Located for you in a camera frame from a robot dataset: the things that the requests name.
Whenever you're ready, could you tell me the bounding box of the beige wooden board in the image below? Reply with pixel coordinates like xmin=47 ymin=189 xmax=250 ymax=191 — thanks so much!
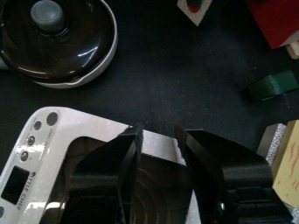
xmin=256 ymin=122 xmax=299 ymax=224

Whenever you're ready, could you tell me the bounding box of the white toy pot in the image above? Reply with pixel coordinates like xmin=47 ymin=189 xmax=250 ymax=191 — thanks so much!
xmin=0 ymin=0 xmax=119 ymax=89

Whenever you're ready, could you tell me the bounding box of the dark lid with grey knob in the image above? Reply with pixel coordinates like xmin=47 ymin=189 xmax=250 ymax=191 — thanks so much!
xmin=0 ymin=0 xmax=117 ymax=84

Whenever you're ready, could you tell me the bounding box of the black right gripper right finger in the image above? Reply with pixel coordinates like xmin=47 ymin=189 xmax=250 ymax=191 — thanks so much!
xmin=172 ymin=122 xmax=295 ymax=224

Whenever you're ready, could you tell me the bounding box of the red wooden drawer box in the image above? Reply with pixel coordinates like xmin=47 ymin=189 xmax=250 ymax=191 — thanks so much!
xmin=244 ymin=0 xmax=299 ymax=60

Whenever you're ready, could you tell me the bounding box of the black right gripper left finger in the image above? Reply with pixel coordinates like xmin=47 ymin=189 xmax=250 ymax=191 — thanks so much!
xmin=61 ymin=122 xmax=145 ymax=224

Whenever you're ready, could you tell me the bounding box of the tan wooden toy block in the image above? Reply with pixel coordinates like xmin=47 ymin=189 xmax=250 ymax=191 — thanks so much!
xmin=271 ymin=119 xmax=299 ymax=209

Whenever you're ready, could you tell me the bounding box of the green sushi piece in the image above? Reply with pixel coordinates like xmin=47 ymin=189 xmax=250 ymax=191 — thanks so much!
xmin=247 ymin=70 xmax=299 ymax=102

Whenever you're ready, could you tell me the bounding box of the white kitchen scale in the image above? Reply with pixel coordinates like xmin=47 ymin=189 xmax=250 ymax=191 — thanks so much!
xmin=0 ymin=106 xmax=203 ymax=224

